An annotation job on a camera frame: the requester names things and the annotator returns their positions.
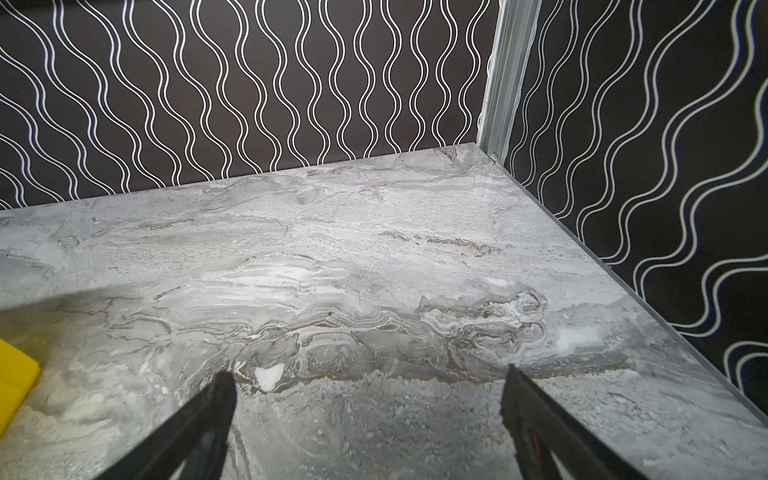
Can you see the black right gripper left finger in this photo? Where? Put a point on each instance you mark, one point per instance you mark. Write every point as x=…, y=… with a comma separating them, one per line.
x=191, y=444

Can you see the aluminium frame corner post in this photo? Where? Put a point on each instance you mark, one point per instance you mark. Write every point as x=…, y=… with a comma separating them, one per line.
x=515, y=31

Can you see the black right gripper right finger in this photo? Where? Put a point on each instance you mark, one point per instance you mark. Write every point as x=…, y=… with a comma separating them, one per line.
x=548, y=439

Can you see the yellow plastic bin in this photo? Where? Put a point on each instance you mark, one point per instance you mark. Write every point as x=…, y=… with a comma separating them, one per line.
x=18, y=375

